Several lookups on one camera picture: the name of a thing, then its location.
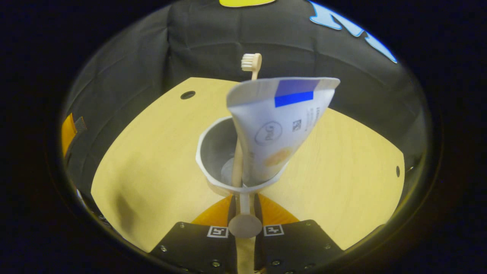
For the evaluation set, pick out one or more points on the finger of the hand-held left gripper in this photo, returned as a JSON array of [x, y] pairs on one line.
[[68, 131]]

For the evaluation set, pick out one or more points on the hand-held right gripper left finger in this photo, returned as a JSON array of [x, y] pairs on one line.
[[190, 247]]

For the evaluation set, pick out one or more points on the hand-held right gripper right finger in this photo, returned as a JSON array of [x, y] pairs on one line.
[[296, 247]]

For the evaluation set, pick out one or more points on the white toothpaste tube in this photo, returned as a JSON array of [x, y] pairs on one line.
[[281, 125]]

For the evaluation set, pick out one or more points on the beige toothbrush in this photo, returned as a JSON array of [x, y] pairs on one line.
[[251, 61]]

